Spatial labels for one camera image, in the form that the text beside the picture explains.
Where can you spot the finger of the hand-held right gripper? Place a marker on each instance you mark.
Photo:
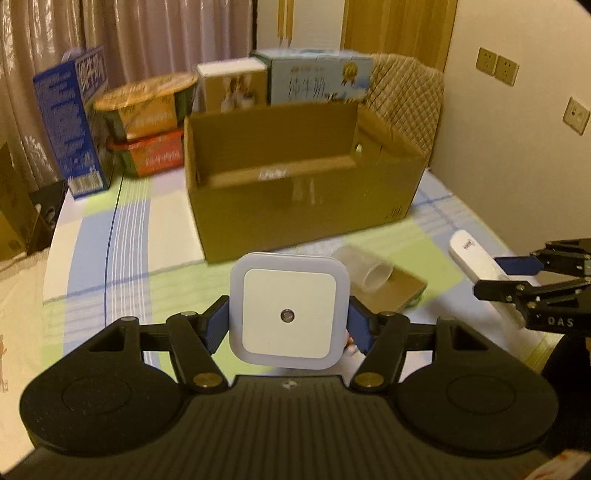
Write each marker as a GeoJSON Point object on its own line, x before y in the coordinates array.
{"type": "Point", "coordinates": [496, 290]}
{"type": "Point", "coordinates": [517, 265]}

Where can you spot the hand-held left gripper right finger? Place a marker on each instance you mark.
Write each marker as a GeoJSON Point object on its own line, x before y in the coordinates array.
{"type": "Point", "coordinates": [360, 327]}

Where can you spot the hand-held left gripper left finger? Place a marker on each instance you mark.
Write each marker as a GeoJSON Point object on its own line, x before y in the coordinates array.
{"type": "Point", "coordinates": [217, 324]}

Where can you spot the white plastic dongle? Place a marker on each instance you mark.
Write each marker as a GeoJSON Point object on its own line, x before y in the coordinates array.
{"type": "Point", "coordinates": [466, 251]}

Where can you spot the clear plastic cup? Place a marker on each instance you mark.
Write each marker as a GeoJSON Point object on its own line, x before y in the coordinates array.
{"type": "Point", "coordinates": [364, 270]}

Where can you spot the white square night light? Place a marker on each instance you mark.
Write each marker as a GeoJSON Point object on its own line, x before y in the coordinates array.
{"type": "Point", "coordinates": [286, 286]}

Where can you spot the brown cardboard box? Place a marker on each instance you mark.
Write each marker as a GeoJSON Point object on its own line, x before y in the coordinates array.
{"type": "Point", "coordinates": [300, 217]}

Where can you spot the flat brown packet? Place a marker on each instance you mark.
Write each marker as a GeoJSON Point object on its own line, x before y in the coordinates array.
{"type": "Point", "coordinates": [402, 288]}

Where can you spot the checked tablecloth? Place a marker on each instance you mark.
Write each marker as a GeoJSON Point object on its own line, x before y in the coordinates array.
{"type": "Point", "coordinates": [152, 258]}

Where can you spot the instant noodle bowl red rim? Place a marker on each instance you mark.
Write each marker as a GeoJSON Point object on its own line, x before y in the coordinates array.
{"type": "Point", "coordinates": [152, 154]}

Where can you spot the cream printed cloth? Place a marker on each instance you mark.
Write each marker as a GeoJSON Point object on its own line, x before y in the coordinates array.
{"type": "Point", "coordinates": [21, 323]}

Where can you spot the quilted beige chair cover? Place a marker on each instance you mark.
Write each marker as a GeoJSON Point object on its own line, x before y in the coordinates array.
{"type": "Point", "coordinates": [406, 92]}

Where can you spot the instant noodle bowl green side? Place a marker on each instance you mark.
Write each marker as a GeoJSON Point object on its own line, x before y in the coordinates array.
{"type": "Point", "coordinates": [143, 108]}

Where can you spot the brown cardboard carton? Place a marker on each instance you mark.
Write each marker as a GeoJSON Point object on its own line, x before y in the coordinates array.
{"type": "Point", "coordinates": [16, 207]}

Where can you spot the white box with dog picture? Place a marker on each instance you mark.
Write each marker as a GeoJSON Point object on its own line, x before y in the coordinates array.
{"type": "Point", "coordinates": [235, 87]}

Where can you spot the dark blue milk carton box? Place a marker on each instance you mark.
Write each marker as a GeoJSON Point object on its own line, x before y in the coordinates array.
{"type": "Point", "coordinates": [69, 124]}

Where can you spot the light blue milk box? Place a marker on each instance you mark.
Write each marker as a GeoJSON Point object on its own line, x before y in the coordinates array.
{"type": "Point", "coordinates": [314, 78]}

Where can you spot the yellow curtain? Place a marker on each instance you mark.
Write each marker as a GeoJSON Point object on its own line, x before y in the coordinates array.
{"type": "Point", "coordinates": [397, 27]}

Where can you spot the beige patterned curtain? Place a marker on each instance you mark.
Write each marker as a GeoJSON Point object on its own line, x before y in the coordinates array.
{"type": "Point", "coordinates": [152, 37]}

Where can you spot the beige wall socket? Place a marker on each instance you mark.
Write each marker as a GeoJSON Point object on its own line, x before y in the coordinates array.
{"type": "Point", "coordinates": [486, 61]}
{"type": "Point", "coordinates": [506, 70]}
{"type": "Point", "coordinates": [576, 115]}

